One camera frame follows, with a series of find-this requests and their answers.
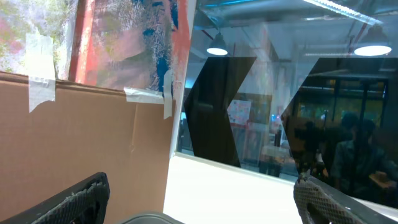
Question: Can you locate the white tape strip left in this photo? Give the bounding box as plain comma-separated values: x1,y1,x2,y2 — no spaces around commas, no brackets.
25,33,55,113

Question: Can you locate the right pendant lamp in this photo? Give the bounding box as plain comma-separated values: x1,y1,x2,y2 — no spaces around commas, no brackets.
354,25,392,57

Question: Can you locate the white tape strip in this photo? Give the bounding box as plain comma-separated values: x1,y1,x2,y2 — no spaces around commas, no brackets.
124,69,174,119
25,33,55,113

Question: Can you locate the painted canvas panel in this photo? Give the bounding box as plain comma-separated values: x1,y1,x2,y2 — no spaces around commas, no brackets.
0,0,197,94

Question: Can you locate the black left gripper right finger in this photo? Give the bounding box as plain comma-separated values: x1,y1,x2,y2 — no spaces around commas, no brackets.
294,172,396,224

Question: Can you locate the brown cardboard sheet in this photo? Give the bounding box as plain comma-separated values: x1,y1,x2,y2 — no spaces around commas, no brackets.
1,73,173,223

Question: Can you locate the glass window pane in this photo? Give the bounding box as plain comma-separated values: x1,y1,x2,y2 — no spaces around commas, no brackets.
177,0,397,208

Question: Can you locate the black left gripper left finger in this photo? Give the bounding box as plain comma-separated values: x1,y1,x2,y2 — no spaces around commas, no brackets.
1,172,110,224

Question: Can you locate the grey plastic mesh basket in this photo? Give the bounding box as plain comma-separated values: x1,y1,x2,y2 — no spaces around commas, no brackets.
120,212,183,224

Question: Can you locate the pendant lamp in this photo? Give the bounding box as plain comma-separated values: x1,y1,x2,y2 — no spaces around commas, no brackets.
354,25,392,57
206,32,228,56

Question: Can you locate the white tape strip right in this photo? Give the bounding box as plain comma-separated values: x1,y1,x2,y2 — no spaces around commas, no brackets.
124,69,174,119

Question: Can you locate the left pendant lamp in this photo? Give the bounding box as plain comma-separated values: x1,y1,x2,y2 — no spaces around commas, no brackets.
206,32,228,56

